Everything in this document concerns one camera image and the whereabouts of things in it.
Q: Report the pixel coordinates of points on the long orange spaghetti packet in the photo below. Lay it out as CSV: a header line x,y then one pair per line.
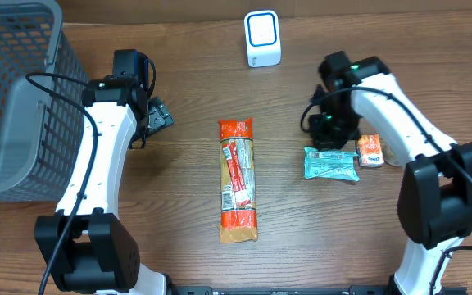
x,y
238,215

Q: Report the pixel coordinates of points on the green capped bottle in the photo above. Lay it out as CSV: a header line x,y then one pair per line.
x,y
389,156

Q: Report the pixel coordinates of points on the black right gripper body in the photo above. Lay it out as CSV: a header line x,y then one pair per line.
x,y
335,121

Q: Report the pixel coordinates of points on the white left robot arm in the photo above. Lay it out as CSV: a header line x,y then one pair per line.
x,y
86,248

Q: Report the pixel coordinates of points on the small orange white box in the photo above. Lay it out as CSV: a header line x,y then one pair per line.
x,y
369,151

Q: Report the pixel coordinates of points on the grey plastic mesh basket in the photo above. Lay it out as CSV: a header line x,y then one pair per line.
x,y
39,135

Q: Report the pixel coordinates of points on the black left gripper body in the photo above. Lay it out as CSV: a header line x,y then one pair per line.
x,y
156,119

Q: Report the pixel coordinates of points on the white barcode scanner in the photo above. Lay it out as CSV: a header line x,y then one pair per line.
x,y
262,38

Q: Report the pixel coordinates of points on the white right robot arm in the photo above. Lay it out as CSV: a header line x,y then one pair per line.
x,y
435,200

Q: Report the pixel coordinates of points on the teal snack packet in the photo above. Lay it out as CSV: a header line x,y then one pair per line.
x,y
330,164

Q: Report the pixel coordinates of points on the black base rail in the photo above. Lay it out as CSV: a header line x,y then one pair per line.
x,y
352,290

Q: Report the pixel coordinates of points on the red coffee stick sachet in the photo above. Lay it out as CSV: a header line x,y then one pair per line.
x,y
241,196

